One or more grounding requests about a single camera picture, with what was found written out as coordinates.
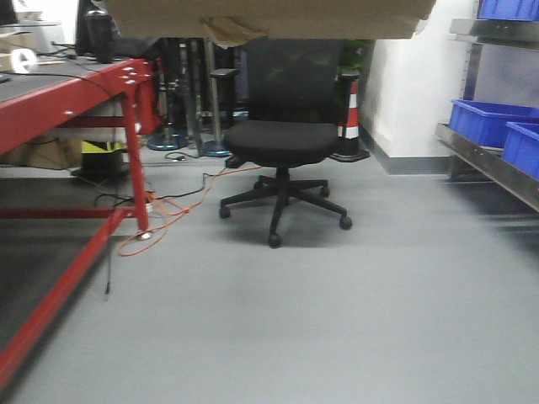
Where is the blue plastic bin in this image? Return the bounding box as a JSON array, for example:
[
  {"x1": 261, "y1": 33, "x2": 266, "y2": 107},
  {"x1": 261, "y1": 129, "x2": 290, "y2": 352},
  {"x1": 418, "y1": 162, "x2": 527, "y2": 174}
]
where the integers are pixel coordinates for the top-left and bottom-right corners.
[
  {"x1": 448, "y1": 99, "x2": 538, "y2": 148},
  {"x1": 502, "y1": 122, "x2": 539, "y2": 179}
]

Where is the stainless steel shelf rack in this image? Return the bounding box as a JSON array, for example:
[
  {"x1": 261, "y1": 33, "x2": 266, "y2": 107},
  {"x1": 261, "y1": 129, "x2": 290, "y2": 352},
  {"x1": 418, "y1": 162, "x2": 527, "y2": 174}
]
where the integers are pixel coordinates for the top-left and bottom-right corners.
[{"x1": 435, "y1": 19, "x2": 538, "y2": 210}]

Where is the peeling yellowed packing tape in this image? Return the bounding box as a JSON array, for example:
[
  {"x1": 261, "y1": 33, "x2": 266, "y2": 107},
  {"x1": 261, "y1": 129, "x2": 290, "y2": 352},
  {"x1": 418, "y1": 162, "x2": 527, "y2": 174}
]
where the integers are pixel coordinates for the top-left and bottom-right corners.
[{"x1": 200, "y1": 17, "x2": 267, "y2": 49}]

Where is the black swivel office chair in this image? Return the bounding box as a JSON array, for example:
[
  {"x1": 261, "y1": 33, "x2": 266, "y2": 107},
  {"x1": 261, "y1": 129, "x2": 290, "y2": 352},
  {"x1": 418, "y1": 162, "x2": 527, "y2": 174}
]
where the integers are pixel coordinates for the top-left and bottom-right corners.
[{"x1": 219, "y1": 37, "x2": 352, "y2": 248}]

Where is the orange cable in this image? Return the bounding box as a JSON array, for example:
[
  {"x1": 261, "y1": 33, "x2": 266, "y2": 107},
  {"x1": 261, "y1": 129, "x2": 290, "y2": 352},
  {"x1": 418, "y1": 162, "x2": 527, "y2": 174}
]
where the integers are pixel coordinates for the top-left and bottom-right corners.
[{"x1": 116, "y1": 162, "x2": 264, "y2": 258}]

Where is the black yellow cone base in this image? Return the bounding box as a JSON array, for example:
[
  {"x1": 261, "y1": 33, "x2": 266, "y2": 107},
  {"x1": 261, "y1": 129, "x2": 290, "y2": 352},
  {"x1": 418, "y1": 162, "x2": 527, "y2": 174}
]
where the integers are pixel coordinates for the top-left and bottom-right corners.
[{"x1": 72, "y1": 141, "x2": 129, "y2": 181}]

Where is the red metal workbench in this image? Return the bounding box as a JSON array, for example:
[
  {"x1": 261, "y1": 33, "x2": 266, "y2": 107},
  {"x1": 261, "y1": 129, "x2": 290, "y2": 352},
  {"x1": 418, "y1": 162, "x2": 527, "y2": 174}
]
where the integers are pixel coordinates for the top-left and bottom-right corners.
[{"x1": 1, "y1": 59, "x2": 157, "y2": 388}]

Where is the worn brown cardboard box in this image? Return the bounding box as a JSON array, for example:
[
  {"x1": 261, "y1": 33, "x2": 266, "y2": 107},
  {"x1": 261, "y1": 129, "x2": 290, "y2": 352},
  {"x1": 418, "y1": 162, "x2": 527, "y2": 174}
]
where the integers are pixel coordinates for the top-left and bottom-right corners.
[{"x1": 105, "y1": 1, "x2": 435, "y2": 40}]

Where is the black cable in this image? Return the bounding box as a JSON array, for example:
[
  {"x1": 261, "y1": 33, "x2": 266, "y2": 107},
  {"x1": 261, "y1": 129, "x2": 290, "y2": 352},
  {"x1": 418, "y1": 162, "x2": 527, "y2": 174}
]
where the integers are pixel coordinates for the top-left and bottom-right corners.
[{"x1": 93, "y1": 172, "x2": 211, "y2": 295}]

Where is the red white traffic cone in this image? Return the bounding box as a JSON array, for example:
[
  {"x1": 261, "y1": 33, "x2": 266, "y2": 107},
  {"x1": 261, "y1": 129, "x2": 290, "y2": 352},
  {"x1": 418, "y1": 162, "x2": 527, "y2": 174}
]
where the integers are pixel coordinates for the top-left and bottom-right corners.
[{"x1": 331, "y1": 78, "x2": 370, "y2": 162}]

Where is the black bottle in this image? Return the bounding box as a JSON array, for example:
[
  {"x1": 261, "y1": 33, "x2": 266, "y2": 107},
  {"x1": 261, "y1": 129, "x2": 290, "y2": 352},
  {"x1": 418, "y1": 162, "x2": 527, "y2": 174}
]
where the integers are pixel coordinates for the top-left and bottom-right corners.
[{"x1": 84, "y1": 9, "x2": 113, "y2": 64}]

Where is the blue stanchion base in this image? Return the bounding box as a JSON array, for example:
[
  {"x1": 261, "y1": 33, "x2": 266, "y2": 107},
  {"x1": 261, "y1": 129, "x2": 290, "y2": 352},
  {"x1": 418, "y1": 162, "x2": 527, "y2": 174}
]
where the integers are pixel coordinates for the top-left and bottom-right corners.
[
  {"x1": 146, "y1": 129, "x2": 189, "y2": 152},
  {"x1": 202, "y1": 141, "x2": 232, "y2": 158}
]

